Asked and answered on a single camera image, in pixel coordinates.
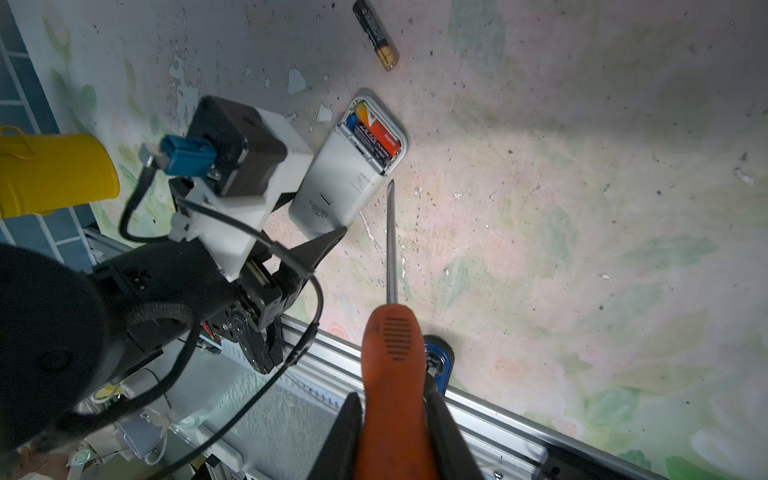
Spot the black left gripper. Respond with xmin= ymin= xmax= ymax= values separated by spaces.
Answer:
xmin=89 ymin=227 xmax=347 ymax=375

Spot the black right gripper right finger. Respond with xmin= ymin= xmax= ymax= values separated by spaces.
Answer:
xmin=423 ymin=374 xmax=483 ymax=480

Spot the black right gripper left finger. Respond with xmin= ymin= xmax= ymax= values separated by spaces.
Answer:
xmin=307 ymin=392 xmax=363 ymax=480

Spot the orange handled screwdriver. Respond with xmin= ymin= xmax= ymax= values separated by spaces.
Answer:
xmin=354 ymin=182 xmax=438 ymax=479

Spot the small white remote control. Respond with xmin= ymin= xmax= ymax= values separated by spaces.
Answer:
xmin=288 ymin=94 xmax=408 ymax=240

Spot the red orange AAA battery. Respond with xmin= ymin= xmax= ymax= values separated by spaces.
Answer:
xmin=355 ymin=101 xmax=402 ymax=159

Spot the black gold AA battery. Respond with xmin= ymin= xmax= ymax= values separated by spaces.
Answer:
xmin=352 ymin=0 xmax=399 ymax=72

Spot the blue black AAA battery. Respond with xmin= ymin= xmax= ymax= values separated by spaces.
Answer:
xmin=345 ymin=114 xmax=393 ymax=170

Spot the yellow pen cup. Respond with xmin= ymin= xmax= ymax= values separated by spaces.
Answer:
xmin=1 ymin=126 xmax=120 ymax=219

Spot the aluminium front rail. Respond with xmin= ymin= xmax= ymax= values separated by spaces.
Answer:
xmin=90 ymin=228 xmax=649 ymax=479

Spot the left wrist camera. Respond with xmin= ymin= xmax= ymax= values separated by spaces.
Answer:
xmin=139 ymin=96 xmax=314 ymax=282

